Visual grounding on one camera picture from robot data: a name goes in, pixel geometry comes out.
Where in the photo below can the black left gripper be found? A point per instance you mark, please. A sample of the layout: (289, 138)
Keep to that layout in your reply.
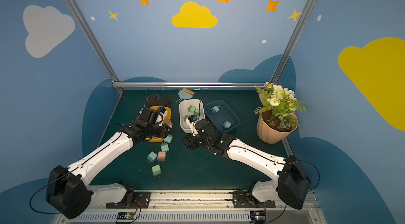
(157, 106)

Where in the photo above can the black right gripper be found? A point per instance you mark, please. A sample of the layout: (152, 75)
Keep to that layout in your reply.
(196, 126)

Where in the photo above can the pink plug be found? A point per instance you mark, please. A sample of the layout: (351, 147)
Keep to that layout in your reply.
(161, 156)
(170, 124)

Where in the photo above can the pink plug front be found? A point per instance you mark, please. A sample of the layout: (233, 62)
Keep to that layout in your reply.
(170, 124)

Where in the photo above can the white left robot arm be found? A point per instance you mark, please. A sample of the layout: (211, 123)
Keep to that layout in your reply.
(69, 189)

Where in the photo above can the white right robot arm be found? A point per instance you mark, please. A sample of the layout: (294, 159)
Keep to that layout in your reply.
(289, 180)

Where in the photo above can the yellow storage box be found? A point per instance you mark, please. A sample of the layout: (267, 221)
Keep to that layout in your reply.
(166, 112)

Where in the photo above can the transparent blue storage box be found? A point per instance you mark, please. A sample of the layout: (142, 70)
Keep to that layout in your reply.
(225, 114)

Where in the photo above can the white storage box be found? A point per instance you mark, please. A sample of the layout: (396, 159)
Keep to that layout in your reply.
(184, 112)

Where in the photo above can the blue plug middle cluster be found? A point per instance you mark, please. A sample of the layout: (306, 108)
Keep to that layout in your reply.
(164, 147)

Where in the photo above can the blue plug cluster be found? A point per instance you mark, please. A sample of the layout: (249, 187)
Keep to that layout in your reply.
(152, 157)
(164, 147)

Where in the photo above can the black rubber glove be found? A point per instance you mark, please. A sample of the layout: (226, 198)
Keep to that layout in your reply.
(156, 100)

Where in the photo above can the blue plug left cluster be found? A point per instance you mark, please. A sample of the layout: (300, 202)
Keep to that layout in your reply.
(152, 157)

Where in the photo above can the light blue dustpan brush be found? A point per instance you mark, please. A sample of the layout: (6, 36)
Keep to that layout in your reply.
(184, 94)

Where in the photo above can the pink ribbed flower pot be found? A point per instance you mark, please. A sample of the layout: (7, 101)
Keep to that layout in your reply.
(268, 134)

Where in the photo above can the artificial green white plant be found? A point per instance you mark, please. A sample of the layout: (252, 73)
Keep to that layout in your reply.
(282, 105)

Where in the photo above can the aluminium frame rail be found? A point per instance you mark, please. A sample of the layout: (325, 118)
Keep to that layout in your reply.
(117, 84)

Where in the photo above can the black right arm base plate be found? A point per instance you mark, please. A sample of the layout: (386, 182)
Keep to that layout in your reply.
(243, 199)

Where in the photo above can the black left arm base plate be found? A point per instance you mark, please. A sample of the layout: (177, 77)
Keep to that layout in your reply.
(132, 200)

